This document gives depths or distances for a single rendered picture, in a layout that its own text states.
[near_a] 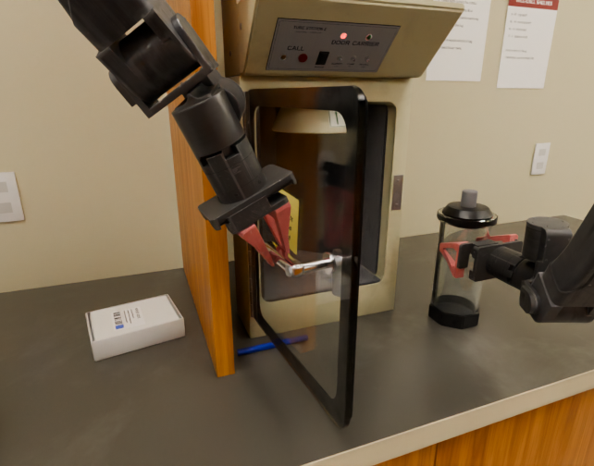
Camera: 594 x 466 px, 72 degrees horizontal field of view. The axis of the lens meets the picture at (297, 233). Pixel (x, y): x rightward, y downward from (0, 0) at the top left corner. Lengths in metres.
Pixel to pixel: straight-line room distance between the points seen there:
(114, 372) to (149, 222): 0.47
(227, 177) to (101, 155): 0.71
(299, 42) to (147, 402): 0.58
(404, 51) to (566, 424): 0.74
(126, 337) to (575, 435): 0.87
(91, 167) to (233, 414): 0.70
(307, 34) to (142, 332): 0.57
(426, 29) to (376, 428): 0.59
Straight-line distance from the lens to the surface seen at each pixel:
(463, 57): 1.46
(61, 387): 0.79
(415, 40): 0.73
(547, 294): 0.67
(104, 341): 0.81
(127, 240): 1.16
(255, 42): 0.63
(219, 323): 0.68
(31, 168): 1.13
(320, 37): 0.65
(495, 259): 0.79
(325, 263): 0.46
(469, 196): 0.84
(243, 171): 0.43
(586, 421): 1.04
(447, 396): 0.72
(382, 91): 0.79
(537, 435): 0.94
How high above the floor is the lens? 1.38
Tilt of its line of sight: 19 degrees down
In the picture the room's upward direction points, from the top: straight up
